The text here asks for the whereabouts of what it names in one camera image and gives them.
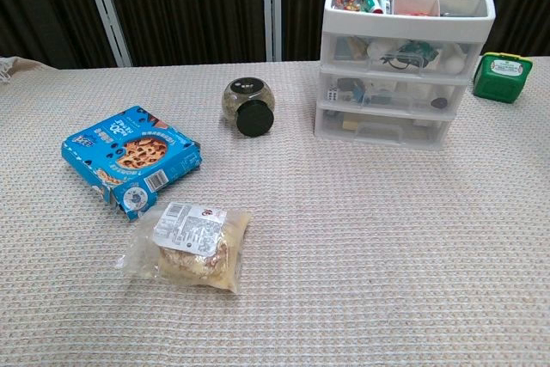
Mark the clear drawer with dice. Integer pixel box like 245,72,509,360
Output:
317,70,468,115

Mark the white plastic drawer organizer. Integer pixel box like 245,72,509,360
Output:
313,0,497,151

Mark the clear drawer with beige block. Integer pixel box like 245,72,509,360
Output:
316,107,452,149

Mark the clear drawer with clutter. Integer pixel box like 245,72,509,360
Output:
321,34,482,77

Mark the round glass jar black lid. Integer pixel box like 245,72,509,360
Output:
221,76,276,138

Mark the beige woven tablecloth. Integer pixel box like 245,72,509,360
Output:
0,56,550,367

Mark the bagged bread snack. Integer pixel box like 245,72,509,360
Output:
116,201,253,295

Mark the blue cookie box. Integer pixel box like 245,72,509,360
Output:
59,104,203,223

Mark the green box yellow rim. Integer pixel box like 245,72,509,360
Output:
472,52,534,105

